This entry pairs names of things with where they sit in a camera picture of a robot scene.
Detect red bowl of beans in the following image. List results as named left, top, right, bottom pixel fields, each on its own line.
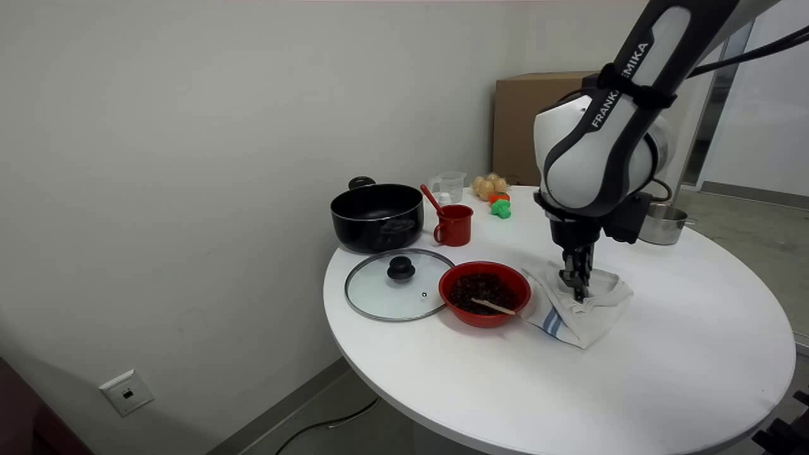
left=439, top=260, right=535, bottom=332

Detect black cooking pot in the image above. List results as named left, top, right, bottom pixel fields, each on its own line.
left=329, top=175, right=427, bottom=256

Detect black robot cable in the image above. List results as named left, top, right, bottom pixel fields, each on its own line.
left=647, top=23, right=809, bottom=205

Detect white top maroon desk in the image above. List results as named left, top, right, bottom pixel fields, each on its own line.
left=0, top=356, right=96, bottom=455

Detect red mug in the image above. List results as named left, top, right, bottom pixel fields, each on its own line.
left=432, top=202, right=477, bottom=247

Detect black floor cable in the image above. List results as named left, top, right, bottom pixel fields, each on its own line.
left=273, top=398, right=382, bottom=455

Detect glass lid with black knob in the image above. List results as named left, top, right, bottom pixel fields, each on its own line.
left=343, top=247, right=459, bottom=323

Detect flat cardboard box, dark band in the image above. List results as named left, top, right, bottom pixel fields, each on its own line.
left=490, top=71, right=597, bottom=189

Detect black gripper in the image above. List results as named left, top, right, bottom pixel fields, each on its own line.
left=547, top=212, right=605, bottom=303

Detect white wall socket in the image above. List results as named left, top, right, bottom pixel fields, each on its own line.
left=100, top=367, right=158, bottom=420

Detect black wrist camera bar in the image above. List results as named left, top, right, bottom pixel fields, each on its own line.
left=602, top=193, right=654, bottom=247

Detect grey door frame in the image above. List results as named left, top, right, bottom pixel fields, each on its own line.
left=672, top=16, right=761, bottom=193

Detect white towel with blue stripes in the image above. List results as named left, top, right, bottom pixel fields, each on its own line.
left=521, top=258, right=638, bottom=351

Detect clear measuring cup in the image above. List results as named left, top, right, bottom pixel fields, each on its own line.
left=427, top=169, right=468, bottom=205

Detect silver steel pot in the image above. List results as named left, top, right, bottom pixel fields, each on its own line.
left=640, top=202, right=691, bottom=247

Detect black metal stand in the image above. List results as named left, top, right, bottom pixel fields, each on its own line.
left=751, top=386, right=809, bottom=455

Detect red plastic spoon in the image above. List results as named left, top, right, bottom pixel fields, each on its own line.
left=417, top=183, right=447, bottom=216

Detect beige toy eggs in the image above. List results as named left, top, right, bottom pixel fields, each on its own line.
left=470, top=171, right=514, bottom=202

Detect wooden spoon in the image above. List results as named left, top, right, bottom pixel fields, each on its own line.
left=468, top=296, right=518, bottom=318

